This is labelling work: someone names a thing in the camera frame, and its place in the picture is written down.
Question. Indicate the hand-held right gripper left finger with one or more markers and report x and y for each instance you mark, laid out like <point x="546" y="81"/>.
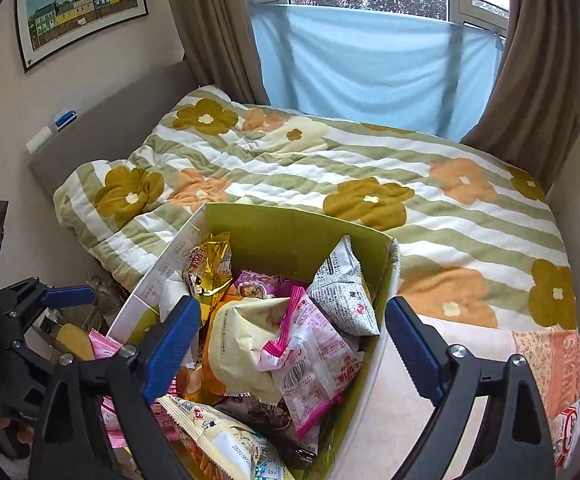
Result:
<point x="172" y="350"/>

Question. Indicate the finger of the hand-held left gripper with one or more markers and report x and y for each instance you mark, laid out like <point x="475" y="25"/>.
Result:
<point x="32" y="360"/>
<point x="70" y="296"/>

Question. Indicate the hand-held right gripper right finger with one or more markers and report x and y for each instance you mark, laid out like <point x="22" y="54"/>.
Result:
<point x="412" y="350"/>

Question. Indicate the pink striped snack packet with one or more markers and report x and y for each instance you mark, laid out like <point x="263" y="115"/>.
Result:
<point x="106" y="346"/>

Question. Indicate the gold snack packet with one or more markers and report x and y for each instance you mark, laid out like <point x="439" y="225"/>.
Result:
<point x="210" y="265"/>

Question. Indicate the white orange snack packet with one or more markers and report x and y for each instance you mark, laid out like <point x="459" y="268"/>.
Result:
<point x="220" y="435"/>

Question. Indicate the pink white snack packet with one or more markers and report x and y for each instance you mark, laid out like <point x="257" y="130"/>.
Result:
<point x="310" y="360"/>

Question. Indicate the green-lined cardboard box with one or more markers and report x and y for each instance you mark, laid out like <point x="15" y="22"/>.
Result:
<point x="280" y="230"/>

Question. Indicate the person's left forearm white sleeve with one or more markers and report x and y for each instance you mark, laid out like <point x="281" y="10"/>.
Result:
<point x="12" y="467"/>

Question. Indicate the pale pink bed sheet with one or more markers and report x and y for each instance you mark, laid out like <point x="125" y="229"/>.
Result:
<point x="475" y="332"/>

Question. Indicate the cream yellow snack packet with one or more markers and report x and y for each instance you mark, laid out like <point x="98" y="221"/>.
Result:
<point x="240" y="345"/>

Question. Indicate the white black printed snack packet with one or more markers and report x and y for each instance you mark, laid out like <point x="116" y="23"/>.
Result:
<point x="340" y="295"/>

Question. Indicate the purple snack packet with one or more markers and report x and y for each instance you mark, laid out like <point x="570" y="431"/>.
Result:
<point x="260" y="282"/>

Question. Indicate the brown snack packet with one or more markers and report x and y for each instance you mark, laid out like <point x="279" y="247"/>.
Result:
<point x="265" y="412"/>

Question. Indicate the small white item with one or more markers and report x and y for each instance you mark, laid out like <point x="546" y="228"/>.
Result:
<point x="39" y="140"/>

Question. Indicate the small blue item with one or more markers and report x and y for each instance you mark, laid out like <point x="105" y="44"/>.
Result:
<point x="66" y="119"/>

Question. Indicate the red label snack packet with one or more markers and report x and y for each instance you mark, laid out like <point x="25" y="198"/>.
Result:
<point x="570" y="430"/>

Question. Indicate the floral striped blanket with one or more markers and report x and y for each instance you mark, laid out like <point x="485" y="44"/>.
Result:
<point x="370" y="160"/>

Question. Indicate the grey headboard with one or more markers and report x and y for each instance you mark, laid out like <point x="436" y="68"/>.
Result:
<point x="135" y="110"/>

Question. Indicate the framed houses picture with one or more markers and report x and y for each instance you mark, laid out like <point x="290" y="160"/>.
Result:
<point x="80" y="10"/>

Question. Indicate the light blue cloth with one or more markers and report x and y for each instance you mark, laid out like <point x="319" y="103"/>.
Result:
<point x="370" y="65"/>

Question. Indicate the brown curtain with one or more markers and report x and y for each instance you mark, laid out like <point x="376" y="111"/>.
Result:
<point x="215" y="25"/>
<point x="535" y="75"/>

